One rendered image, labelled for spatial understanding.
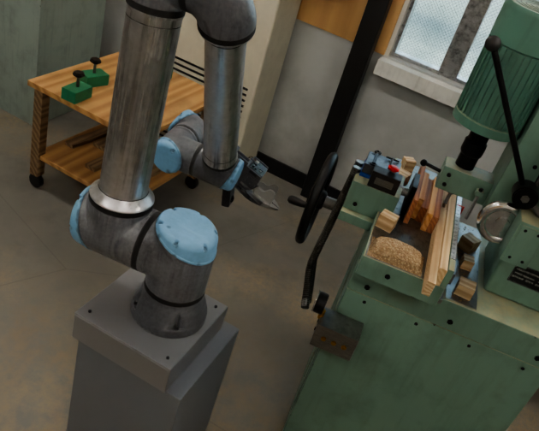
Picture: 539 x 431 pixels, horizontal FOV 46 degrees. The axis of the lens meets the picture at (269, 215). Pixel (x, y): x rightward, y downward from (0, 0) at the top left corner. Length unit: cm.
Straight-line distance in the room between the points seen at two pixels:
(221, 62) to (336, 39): 194
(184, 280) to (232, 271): 134
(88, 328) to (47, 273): 106
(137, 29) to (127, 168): 30
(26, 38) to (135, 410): 219
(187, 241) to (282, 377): 112
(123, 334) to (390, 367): 78
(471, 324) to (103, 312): 94
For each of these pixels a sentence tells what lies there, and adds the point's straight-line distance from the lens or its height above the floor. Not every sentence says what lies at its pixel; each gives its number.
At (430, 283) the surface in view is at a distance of 151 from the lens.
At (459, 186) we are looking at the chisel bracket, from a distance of 177.
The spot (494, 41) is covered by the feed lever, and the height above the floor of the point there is 143.
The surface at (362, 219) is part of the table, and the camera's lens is 175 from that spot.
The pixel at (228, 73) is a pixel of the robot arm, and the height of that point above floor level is 126.
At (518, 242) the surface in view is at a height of 103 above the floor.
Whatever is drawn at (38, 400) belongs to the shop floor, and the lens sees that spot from 222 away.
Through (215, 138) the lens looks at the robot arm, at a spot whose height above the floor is 106.
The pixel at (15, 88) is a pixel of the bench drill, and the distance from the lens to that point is 357.
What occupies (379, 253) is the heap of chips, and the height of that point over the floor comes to 91.
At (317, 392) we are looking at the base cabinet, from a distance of 203.
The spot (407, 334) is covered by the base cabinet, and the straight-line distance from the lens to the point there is 182.
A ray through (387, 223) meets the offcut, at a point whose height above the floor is 92.
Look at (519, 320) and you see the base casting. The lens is 181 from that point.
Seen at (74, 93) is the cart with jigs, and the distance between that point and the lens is 266.
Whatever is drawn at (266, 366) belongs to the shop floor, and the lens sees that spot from 245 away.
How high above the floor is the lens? 176
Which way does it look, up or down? 33 degrees down
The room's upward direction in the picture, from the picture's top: 18 degrees clockwise
